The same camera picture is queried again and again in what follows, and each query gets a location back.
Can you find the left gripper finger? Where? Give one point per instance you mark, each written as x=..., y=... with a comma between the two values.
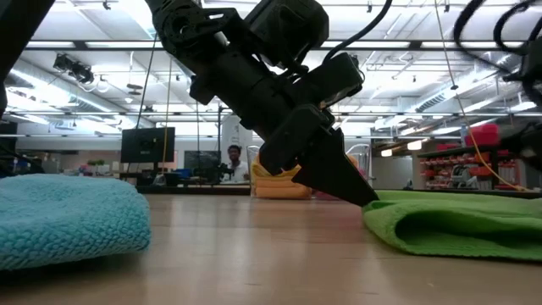
x=326, y=169

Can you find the pink microfiber towel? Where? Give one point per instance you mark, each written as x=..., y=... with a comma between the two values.
x=326, y=195

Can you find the green microfiber towel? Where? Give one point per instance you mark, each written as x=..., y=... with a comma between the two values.
x=444, y=224

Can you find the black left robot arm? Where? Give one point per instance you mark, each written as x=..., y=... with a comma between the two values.
x=186, y=25

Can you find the blue microfiber towel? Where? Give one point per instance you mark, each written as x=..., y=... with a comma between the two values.
x=63, y=220

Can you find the clear plastic bin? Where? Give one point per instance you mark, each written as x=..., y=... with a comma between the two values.
x=364, y=156

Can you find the red storage bins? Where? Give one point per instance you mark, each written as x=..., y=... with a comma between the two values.
x=485, y=135

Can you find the white machine cabinet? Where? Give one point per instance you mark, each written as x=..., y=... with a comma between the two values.
x=235, y=135

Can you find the black shelving with orange bins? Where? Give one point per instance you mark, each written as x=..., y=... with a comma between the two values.
x=466, y=169

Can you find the person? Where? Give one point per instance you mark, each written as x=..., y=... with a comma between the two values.
x=236, y=165

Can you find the black monitor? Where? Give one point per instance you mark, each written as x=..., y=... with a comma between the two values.
x=144, y=146

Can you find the cluttered background desk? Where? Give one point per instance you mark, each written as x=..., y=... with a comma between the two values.
x=93, y=169

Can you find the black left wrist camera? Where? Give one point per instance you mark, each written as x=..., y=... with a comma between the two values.
x=288, y=29

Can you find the black aluminium table frame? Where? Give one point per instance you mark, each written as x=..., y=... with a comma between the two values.
x=190, y=190

